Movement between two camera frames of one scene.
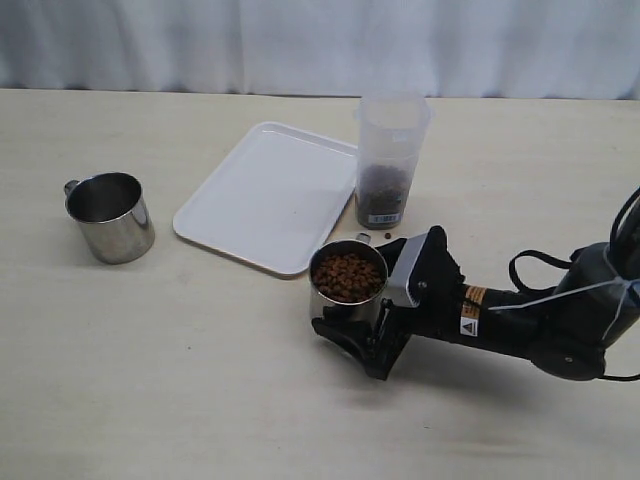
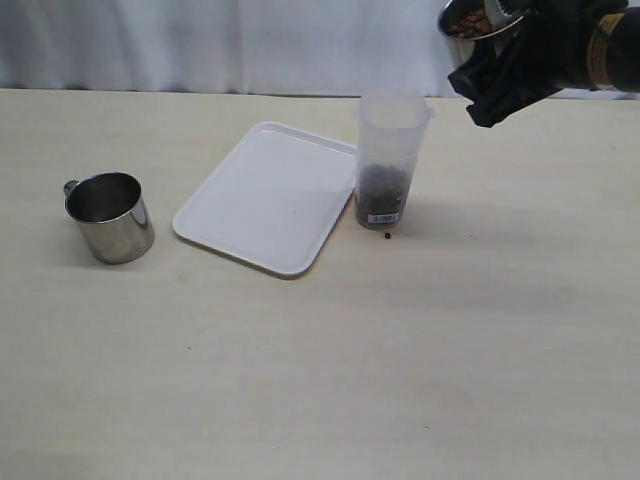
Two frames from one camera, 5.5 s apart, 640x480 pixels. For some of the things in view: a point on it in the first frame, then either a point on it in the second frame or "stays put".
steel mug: (348, 275) to (464, 22)
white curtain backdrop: (539, 49) stays put
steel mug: (113, 215) stays put
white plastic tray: (274, 200) stays put
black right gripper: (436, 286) to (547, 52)
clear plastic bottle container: (392, 128) stays put
